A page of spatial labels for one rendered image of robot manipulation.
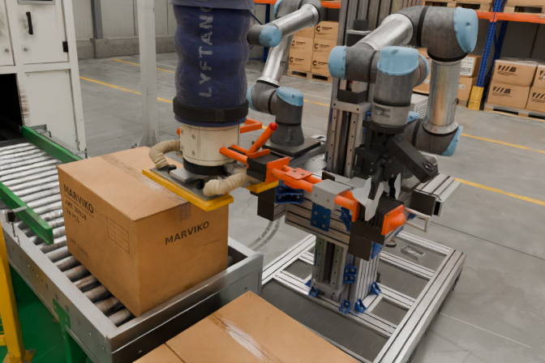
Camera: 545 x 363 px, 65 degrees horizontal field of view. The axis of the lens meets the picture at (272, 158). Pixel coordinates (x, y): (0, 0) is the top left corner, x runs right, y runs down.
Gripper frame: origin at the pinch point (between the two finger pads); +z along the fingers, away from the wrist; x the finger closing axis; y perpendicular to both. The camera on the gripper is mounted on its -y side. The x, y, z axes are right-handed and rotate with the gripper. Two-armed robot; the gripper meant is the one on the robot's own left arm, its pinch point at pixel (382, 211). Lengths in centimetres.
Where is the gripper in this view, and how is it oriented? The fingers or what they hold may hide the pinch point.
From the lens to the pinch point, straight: 99.6
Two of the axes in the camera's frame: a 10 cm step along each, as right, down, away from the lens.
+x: -7.1, 2.1, -6.7
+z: -0.6, 9.3, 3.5
